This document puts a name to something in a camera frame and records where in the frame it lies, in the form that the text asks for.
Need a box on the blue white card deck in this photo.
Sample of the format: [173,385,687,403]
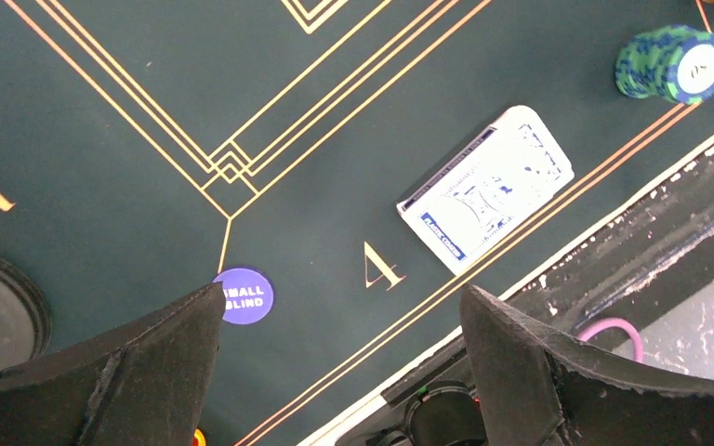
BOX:
[396,105,575,275]

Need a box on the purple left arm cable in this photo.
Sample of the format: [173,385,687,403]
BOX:
[576,317,645,364]

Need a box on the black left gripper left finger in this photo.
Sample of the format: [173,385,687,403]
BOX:
[0,283,225,445]

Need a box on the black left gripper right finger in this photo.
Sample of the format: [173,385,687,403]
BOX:
[459,286,714,445]

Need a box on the green poker mat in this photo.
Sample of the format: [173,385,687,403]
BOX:
[0,1,714,445]

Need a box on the purple small blind button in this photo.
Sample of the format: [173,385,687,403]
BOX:
[213,266,275,325]

